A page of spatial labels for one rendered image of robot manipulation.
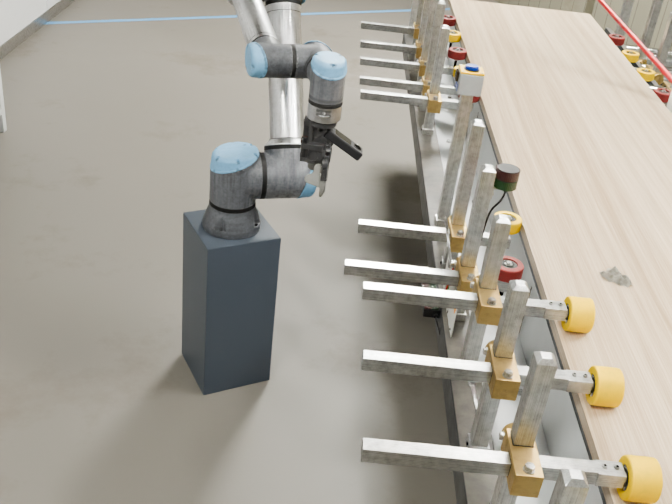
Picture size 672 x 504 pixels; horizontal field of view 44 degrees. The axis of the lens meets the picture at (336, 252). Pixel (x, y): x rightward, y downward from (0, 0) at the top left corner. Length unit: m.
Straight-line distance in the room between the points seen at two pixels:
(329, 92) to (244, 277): 0.83
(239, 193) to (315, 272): 1.11
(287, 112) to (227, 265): 0.52
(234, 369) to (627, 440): 1.60
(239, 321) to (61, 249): 1.19
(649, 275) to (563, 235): 0.25
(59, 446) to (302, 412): 0.80
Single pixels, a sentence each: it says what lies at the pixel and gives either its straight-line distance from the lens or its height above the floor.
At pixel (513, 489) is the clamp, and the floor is 0.94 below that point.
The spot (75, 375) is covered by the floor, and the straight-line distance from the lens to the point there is 3.13.
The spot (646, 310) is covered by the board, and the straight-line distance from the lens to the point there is 2.18.
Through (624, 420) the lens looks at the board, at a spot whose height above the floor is 0.90.
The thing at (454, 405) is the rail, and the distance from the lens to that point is 2.02.
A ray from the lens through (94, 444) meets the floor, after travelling 2.87.
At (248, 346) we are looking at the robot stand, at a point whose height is 0.18.
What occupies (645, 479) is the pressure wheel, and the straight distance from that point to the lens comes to 1.60.
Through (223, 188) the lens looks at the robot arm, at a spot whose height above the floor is 0.77.
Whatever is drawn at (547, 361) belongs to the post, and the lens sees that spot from 1.45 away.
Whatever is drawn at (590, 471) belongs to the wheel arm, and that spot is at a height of 0.96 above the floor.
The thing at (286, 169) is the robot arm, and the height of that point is 0.83.
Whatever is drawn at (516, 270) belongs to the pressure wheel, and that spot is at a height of 0.91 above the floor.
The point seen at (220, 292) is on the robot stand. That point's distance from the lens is 2.76.
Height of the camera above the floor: 2.00
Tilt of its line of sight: 31 degrees down
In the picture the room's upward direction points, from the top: 7 degrees clockwise
